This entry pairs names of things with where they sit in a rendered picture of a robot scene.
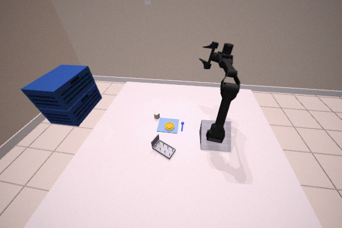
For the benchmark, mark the grey dish rack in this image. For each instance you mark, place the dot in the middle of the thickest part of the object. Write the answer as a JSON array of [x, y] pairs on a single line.
[[162, 148]]

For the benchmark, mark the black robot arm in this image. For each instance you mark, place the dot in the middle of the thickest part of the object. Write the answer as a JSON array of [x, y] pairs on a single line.
[[229, 92]]

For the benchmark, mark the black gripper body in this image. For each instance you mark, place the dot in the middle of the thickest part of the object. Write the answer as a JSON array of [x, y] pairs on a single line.
[[213, 56]]

